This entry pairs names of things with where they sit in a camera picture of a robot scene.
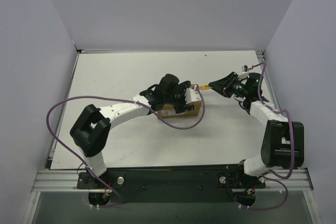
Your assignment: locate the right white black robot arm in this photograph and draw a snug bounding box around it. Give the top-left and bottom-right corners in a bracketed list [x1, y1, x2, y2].
[208, 72, 305, 178]

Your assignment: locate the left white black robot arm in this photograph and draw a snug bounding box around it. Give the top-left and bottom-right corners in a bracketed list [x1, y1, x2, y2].
[70, 74, 201, 188]

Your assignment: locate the yellow utility knife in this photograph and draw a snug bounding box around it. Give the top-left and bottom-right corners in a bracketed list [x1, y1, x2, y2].
[198, 85, 212, 90]

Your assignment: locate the front aluminium rail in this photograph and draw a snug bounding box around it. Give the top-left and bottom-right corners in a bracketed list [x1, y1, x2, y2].
[32, 169, 313, 193]

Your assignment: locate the left side aluminium rail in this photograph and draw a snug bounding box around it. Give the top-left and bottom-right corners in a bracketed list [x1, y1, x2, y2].
[44, 51, 81, 170]

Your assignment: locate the brown cardboard express box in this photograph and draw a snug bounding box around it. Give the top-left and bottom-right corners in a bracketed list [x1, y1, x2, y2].
[156, 83, 205, 120]

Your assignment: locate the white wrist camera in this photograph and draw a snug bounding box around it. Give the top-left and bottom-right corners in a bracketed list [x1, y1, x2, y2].
[238, 65, 254, 80]
[185, 88, 202, 104]

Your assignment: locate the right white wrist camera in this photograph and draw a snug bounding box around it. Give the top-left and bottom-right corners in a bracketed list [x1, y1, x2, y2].
[238, 65, 254, 80]

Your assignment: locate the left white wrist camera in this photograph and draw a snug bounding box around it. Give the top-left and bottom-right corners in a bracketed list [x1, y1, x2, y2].
[185, 88, 202, 104]

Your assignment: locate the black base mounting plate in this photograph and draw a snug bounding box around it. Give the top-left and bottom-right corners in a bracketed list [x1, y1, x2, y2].
[77, 164, 266, 205]

